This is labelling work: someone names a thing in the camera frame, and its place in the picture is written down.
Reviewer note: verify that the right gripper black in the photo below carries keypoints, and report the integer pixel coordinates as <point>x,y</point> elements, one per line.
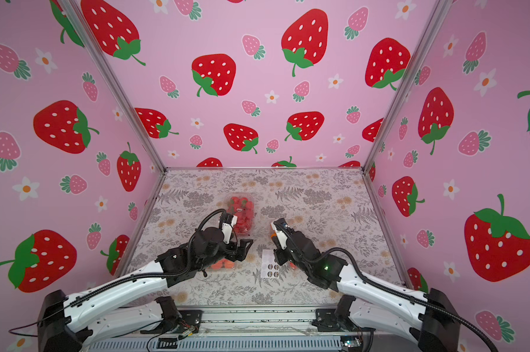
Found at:
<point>285,254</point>

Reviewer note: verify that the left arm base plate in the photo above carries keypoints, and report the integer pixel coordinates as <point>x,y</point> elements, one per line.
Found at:
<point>183,322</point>

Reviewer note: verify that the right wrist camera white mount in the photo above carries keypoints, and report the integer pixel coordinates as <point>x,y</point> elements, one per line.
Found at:
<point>281,230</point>

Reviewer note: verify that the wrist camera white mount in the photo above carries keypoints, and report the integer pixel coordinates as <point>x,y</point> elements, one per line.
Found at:
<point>227,223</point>
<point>281,230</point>

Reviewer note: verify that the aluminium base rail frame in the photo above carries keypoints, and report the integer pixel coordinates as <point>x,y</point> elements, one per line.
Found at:
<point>285,328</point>

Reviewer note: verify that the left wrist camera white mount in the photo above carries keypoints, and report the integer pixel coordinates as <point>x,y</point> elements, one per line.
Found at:
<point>227,223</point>

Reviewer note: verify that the white sticker sheet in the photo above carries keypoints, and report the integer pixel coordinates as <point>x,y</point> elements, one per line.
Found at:
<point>269,267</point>

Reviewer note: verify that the clear strawberry box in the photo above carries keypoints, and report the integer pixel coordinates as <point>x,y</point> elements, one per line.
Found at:
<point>243,207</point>

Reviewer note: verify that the clear orange kumquat box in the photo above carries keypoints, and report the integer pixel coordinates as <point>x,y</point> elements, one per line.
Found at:
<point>273,232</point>

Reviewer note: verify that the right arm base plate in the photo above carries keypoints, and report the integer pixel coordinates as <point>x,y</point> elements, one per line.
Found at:
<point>328,320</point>

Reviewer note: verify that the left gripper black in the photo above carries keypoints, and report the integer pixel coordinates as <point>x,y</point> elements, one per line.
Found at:
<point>242,251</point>

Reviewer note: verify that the clear large peach box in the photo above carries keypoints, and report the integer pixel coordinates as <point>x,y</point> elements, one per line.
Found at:
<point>223,265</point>

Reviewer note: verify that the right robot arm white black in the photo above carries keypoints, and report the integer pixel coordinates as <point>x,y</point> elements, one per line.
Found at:
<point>427,319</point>

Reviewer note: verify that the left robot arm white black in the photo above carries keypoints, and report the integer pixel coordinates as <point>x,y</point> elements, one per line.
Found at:
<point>75,321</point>

